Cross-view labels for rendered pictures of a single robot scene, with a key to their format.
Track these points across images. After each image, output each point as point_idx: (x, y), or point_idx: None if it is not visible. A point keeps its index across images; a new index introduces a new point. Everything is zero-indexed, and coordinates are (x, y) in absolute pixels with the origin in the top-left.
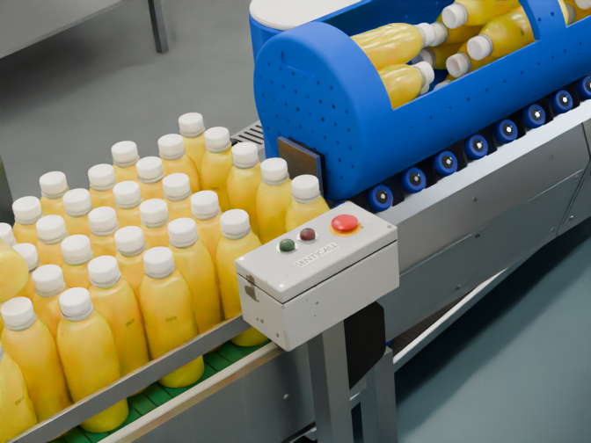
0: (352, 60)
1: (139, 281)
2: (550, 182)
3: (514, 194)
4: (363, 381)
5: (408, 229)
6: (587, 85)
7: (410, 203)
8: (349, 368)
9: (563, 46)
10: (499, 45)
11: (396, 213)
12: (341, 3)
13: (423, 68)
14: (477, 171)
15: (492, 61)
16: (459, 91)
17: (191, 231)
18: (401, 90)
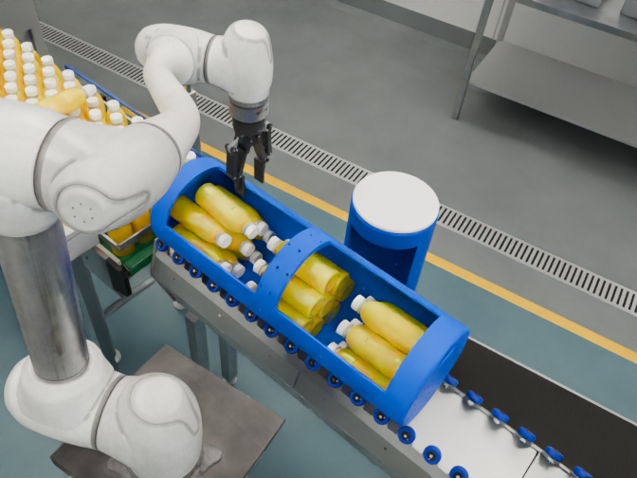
0: (171, 190)
1: None
2: (263, 363)
3: (240, 340)
4: (119, 294)
5: (185, 284)
6: (311, 360)
7: (191, 276)
8: (112, 282)
9: (268, 313)
10: (261, 276)
11: (182, 271)
12: (391, 212)
13: (220, 237)
14: (227, 308)
15: (225, 269)
16: (199, 258)
17: None
18: (195, 229)
